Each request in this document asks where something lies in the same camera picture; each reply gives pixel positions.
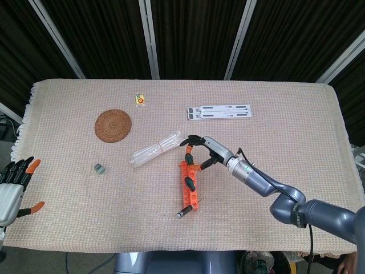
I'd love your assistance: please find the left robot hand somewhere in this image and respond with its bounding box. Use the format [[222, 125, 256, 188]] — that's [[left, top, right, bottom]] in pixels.
[[0, 156, 46, 228]]

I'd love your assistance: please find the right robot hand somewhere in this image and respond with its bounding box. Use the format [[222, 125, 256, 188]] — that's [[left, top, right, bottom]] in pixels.
[[179, 134, 236, 172]]

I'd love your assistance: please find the long green black screwdriver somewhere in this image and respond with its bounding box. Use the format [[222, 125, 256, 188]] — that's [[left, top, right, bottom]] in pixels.
[[184, 152, 197, 169]]

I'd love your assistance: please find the black silver precision screwdriver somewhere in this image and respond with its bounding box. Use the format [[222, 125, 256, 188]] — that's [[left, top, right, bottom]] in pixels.
[[175, 197, 204, 220]]

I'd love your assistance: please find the person bare forearm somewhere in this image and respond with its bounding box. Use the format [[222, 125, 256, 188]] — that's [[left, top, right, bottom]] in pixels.
[[339, 252, 359, 274]]

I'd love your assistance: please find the orange tool holder rack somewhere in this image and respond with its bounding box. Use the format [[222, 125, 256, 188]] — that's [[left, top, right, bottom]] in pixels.
[[180, 160, 200, 212]]

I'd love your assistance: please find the white folded laptop stand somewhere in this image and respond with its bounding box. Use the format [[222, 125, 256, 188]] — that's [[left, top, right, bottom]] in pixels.
[[186, 104, 254, 120]]

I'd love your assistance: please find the clear plastic tube bundle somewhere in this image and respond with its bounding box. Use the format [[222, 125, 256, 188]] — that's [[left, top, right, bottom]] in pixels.
[[129, 130, 190, 168]]

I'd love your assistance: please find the yellow candy packet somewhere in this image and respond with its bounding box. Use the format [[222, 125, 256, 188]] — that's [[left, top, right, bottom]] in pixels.
[[133, 92, 147, 108]]

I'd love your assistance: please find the beige woven tablecloth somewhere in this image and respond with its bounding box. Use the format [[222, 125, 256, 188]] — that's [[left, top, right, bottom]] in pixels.
[[0, 79, 363, 257]]

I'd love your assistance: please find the round woven rattan coaster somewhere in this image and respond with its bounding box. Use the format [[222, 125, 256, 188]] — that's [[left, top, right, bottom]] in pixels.
[[94, 108, 133, 143]]

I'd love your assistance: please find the black fabric partition panel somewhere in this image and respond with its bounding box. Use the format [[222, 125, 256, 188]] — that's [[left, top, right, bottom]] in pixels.
[[0, 0, 79, 115], [39, 0, 152, 80], [230, 0, 365, 82], [149, 0, 246, 80], [327, 55, 365, 146]]

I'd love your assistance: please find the grey robot torso base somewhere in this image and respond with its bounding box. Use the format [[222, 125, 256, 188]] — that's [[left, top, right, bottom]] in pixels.
[[113, 251, 243, 274]]

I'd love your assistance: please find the white partition frame post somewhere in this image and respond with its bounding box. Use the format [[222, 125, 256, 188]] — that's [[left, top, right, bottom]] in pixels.
[[0, 102, 23, 125], [315, 37, 365, 84], [28, 0, 86, 80], [224, 0, 257, 80], [139, 0, 160, 80]]

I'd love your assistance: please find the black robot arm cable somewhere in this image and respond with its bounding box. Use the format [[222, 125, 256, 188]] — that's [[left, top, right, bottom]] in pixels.
[[236, 147, 314, 274]]

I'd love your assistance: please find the white metal frame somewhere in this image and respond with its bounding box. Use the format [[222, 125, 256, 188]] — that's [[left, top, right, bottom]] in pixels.
[[352, 144, 365, 174]]

